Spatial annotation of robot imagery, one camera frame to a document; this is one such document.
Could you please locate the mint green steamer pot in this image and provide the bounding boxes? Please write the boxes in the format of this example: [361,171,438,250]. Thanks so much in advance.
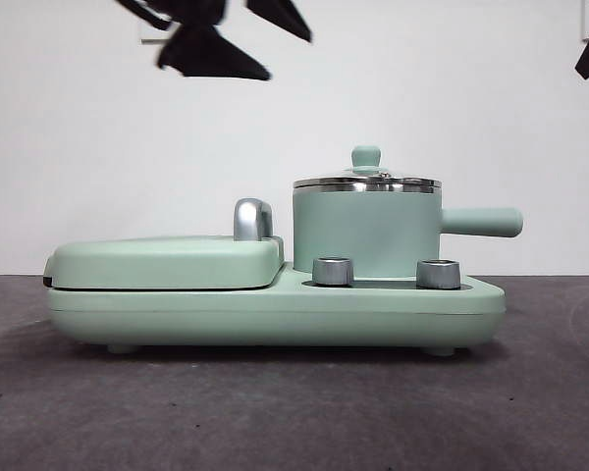
[293,179,524,276]

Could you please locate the silver griddle lid handle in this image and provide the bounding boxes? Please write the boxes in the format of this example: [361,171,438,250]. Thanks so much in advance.
[233,197,276,242]

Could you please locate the silver control knob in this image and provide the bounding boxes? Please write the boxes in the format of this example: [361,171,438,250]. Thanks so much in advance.
[415,258,460,289]
[312,256,353,286]

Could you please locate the glass pot lid green knob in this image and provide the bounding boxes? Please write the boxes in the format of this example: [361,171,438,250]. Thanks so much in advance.
[293,144,443,193]

